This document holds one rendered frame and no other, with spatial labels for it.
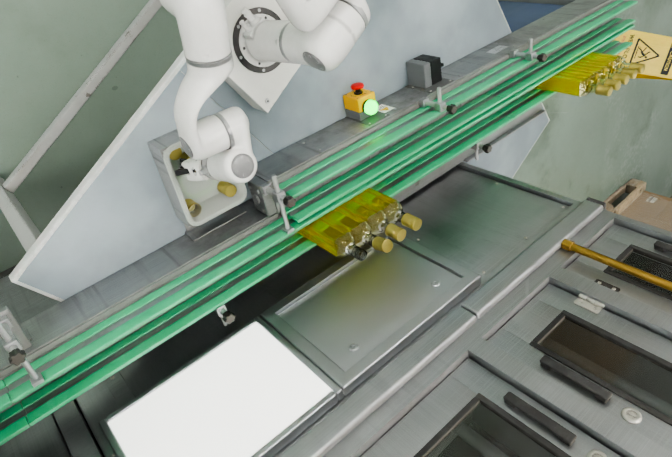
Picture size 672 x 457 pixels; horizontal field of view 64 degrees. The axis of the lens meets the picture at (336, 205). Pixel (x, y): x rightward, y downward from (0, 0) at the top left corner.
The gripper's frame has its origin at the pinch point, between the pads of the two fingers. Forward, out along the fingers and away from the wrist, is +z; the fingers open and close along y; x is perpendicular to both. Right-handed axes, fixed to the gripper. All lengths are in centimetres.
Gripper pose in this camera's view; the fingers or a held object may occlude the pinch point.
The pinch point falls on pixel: (193, 161)
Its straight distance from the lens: 138.3
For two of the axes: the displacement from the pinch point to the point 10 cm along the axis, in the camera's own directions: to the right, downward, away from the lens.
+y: 7.6, -4.4, 4.8
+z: -5.7, -1.0, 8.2
